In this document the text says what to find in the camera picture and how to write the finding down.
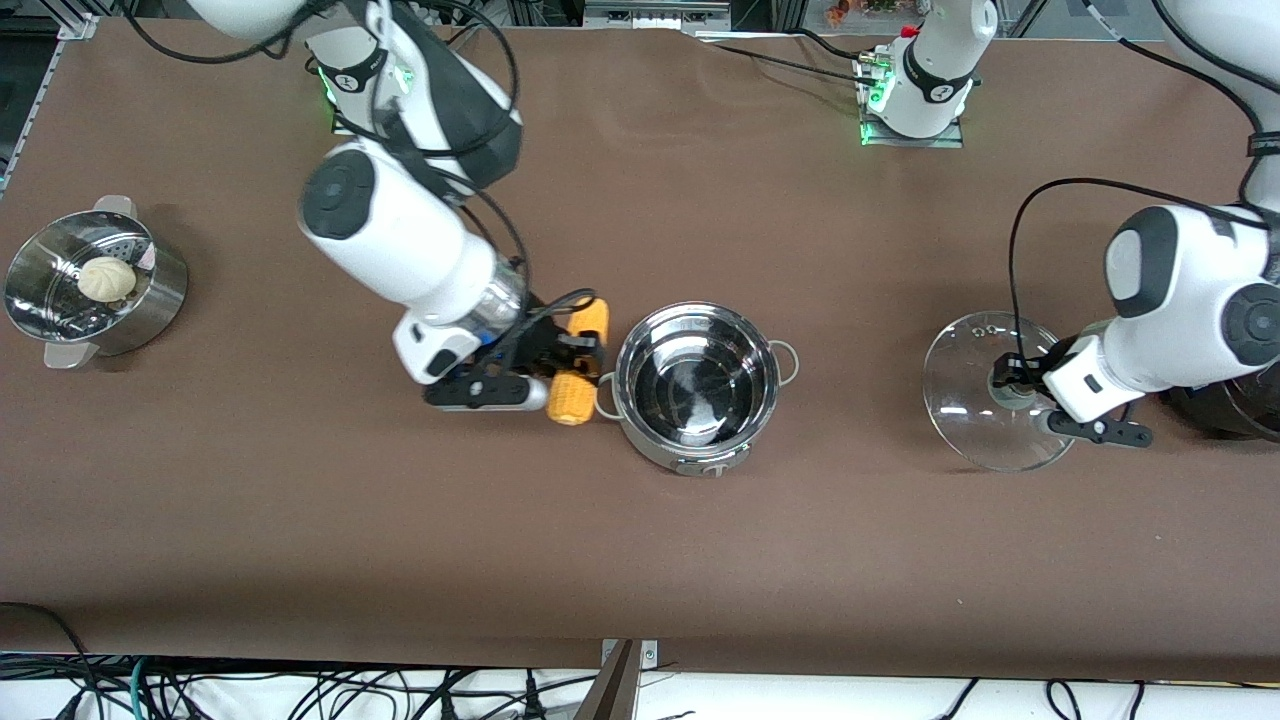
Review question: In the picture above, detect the black looped floor cable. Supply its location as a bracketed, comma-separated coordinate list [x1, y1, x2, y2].
[0, 601, 99, 720]

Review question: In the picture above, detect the steel pot with handles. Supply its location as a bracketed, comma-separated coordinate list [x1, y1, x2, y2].
[592, 302, 801, 479]

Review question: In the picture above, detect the glass pot lid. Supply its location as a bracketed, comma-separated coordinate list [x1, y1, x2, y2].
[922, 312, 1077, 474]

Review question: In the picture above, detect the yellow corn cob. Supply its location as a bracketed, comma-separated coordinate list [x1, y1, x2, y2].
[547, 298, 611, 428]

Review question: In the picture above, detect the white steamed bun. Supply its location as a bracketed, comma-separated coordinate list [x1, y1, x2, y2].
[78, 256, 138, 304]

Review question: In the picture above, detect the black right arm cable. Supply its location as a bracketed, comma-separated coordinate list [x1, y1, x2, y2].
[118, 0, 599, 346]

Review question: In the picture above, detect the grey device panel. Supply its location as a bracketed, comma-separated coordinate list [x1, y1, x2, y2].
[582, 0, 733, 32]

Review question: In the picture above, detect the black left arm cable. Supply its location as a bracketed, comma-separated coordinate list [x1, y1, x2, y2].
[1007, 0, 1280, 366]

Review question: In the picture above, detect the brown table cover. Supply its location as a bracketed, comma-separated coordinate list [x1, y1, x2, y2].
[0, 15, 1280, 683]

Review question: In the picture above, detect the small metal table bracket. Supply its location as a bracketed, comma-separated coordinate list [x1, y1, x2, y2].
[600, 639, 660, 671]

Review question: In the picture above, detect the long black base cable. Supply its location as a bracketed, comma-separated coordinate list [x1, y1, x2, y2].
[700, 40, 873, 89]

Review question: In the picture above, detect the dark camera pole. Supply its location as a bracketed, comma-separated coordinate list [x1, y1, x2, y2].
[574, 640, 643, 720]

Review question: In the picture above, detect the steel steamer pot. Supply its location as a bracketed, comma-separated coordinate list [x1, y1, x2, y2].
[3, 195, 190, 370]

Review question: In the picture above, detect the black rice cooker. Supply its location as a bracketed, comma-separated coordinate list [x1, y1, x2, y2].
[1158, 362, 1280, 443]

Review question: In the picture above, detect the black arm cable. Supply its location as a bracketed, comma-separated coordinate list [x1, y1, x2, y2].
[118, 0, 599, 346]
[1007, 0, 1280, 366]

